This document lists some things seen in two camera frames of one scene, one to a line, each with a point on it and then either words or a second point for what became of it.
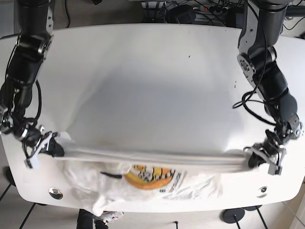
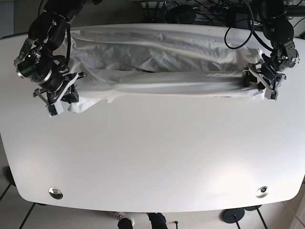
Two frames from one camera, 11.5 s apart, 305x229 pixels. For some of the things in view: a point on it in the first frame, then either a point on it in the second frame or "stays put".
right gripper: x=274 y=162 to x=255 y=68
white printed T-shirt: x=110 y=178 to x=114 y=64
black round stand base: x=232 y=215 stays put
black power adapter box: x=182 y=14 stays put
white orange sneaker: x=110 y=216 to x=121 y=215
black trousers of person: x=85 y=221 to x=157 y=221
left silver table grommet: x=55 y=192 stays put
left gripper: x=46 y=140 to x=66 y=88
